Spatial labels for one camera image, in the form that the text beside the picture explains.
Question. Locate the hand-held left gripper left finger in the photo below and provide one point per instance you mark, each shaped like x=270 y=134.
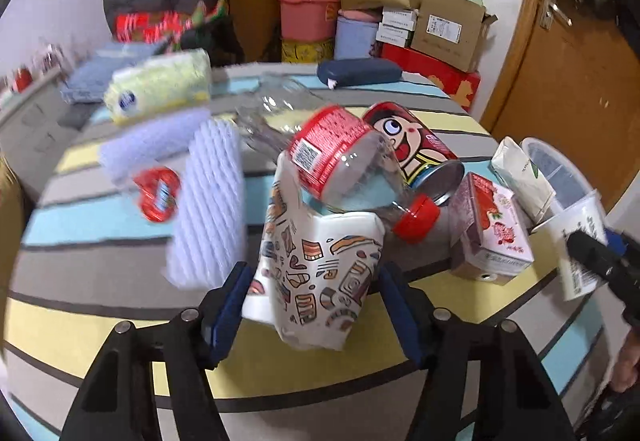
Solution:
x=225 y=326

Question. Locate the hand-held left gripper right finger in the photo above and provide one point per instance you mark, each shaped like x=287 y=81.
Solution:
x=402 y=321

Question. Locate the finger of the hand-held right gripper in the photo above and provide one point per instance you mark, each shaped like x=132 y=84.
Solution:
x=592 y=253
x=625 y=243

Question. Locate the white plastic cup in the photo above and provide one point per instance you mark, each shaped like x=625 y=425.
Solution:
x=582 y=216

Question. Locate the white trash bin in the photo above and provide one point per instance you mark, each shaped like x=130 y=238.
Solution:
x=560 y=171

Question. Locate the patterned paper cup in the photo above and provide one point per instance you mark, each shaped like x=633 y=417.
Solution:
x=320 y=271

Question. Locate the white green milk carton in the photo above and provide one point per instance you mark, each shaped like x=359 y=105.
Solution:
x=525 y=181

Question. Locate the pink juice carton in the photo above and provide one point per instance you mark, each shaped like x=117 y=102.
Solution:
x=492 y=231

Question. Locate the white foam fruit net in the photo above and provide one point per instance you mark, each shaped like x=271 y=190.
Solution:
x=210 y=201

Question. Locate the red lid jelly cup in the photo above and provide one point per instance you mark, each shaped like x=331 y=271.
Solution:
x=157 y=196

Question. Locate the red cartoon milk can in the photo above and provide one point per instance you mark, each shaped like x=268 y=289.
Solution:
x=400 y=136

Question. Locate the clear red label plastic bottle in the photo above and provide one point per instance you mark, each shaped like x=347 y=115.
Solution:
x=325 y=146

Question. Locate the person's right hand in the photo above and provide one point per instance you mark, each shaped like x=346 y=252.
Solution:
x=627 y=366

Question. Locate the striped tablecloth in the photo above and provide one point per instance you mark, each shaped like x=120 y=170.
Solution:
x=125 y=321

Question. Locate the wooden door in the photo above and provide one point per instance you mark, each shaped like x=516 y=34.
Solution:
x=550 y=71

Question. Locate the lavender foam fruit net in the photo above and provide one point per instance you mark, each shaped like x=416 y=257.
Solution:
x=145 y=141

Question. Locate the red gift box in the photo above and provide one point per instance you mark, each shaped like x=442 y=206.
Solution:
x=440 y=76

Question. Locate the yellow green tissue pack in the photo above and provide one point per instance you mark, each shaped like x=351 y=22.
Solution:
x=160 y=81

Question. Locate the navy blue case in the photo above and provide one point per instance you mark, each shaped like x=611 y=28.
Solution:
x=360 y=71

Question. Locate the open cardboard box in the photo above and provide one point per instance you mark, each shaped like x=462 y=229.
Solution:
x=445 y=31

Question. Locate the folded blue cloth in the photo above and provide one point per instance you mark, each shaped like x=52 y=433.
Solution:
x=95 y=76

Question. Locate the black bag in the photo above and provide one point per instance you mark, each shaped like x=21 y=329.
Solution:
x=215 y=41

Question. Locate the small white box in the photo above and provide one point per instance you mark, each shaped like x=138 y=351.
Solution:
x=400 y=16
x=395 y=35

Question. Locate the lavender box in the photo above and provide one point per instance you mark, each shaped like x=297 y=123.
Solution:
x=352 y=38

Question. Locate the yellow patterned box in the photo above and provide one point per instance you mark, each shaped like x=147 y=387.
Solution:
x=305 y=50

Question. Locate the grey cabinet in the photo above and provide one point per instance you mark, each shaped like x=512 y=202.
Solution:
x=30 y=111

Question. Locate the pink folded cloth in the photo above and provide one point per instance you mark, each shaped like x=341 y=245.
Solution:
x=360 y=14

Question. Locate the pink plastic bin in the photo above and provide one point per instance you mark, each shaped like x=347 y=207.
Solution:
x=305 y=18

